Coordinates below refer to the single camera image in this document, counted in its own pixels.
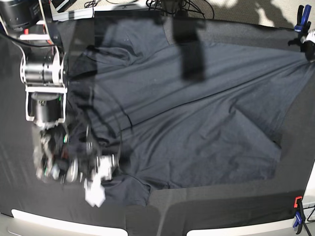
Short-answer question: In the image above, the black cable bundle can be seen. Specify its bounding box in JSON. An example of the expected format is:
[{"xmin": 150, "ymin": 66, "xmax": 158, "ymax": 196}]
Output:
[{"xmin": 145, "ymin": 0, "xmax": 215, "ymax": 20}]

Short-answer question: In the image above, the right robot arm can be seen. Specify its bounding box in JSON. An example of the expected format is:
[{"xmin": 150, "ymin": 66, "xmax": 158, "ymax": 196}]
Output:
[{"xmin": 0, "ymin": 0, "xmax": 119, "ymax": 207}]

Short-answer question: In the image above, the black table cloth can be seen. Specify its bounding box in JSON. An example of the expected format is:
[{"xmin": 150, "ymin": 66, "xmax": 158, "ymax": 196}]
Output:
[{"xmin": 0, "ymin": 19, "xmax": 315, "ymax": 236}]

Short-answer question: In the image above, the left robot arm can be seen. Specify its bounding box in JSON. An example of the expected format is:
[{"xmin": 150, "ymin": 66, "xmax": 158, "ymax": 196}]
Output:
[{"xmin": 287, "ymin": 29, "xmax": 315, "ymax": 62}]

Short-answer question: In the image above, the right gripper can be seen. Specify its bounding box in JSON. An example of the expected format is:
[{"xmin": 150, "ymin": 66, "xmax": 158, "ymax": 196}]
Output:
[{"xmin": 65, "ymin": 154, "xmax": 119, "ymax": 207}]

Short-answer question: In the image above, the dark grey t-shirt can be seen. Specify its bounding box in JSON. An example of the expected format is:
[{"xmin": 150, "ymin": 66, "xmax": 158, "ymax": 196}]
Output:
[{"xmin": 68, "ymin": 13, "xmax": 315, "ymax": 206}]

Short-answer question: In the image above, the red blue clamp near right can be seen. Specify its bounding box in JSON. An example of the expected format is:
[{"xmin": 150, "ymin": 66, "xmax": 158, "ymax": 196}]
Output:
[{"xmin": 292, "ymin": 196, "xmax": 312, "ymax": 236}]

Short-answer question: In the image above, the blue clamp far right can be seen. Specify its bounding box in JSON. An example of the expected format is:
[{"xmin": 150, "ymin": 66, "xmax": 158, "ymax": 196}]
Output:
[{"xmin": 294, "ymin": 4, "xmax": 312, "ymax": 34}]

